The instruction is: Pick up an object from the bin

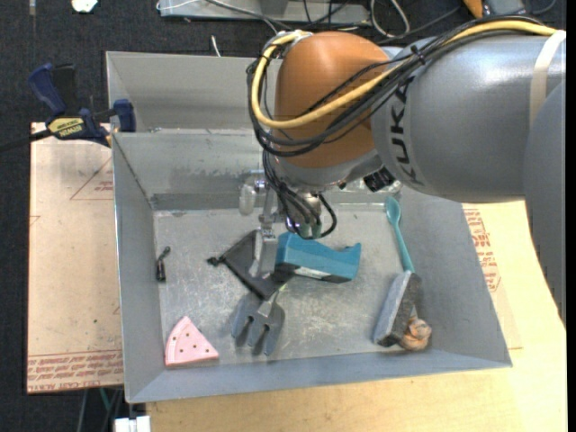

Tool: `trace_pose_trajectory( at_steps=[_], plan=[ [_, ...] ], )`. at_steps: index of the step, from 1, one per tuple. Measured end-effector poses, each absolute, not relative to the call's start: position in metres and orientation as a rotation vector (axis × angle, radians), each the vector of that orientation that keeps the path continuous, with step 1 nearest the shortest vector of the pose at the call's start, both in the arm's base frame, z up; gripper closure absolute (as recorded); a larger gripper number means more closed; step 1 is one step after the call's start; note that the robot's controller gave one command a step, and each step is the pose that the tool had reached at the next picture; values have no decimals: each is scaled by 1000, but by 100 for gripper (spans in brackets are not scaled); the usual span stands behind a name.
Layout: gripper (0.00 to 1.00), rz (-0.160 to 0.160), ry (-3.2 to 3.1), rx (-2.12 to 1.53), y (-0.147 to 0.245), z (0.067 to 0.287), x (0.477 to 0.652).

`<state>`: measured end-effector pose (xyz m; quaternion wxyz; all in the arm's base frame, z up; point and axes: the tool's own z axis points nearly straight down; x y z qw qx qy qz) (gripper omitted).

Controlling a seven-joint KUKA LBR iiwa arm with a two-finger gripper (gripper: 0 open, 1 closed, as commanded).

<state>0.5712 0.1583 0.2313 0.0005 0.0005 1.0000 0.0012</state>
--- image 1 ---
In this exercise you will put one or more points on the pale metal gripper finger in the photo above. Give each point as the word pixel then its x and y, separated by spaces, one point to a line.
pixel 269 257
pixel 258 252

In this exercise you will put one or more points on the dark grey flat triangle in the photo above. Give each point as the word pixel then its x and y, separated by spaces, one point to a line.
pixel 238 259

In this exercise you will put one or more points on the grey toy fork head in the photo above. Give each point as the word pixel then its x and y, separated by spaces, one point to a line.
pixel 258 320

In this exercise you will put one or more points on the grey metal bin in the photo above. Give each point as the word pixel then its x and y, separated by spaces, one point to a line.
pixel 324 322

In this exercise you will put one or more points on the pink triangular sanding pad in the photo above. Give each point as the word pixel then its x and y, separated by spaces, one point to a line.
pixel 189 344

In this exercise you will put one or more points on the teal plastic spoon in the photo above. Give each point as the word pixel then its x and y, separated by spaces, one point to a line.
pixel 400 236

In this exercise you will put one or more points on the small orange toy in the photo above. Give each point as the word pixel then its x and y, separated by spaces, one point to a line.
pixel 418 335

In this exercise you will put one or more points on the brown cardboard board red print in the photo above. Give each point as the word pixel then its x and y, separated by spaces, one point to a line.
pixel 72 259

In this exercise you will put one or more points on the black cylinder on white bracket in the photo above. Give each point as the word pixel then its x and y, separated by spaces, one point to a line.
pixel 379 180

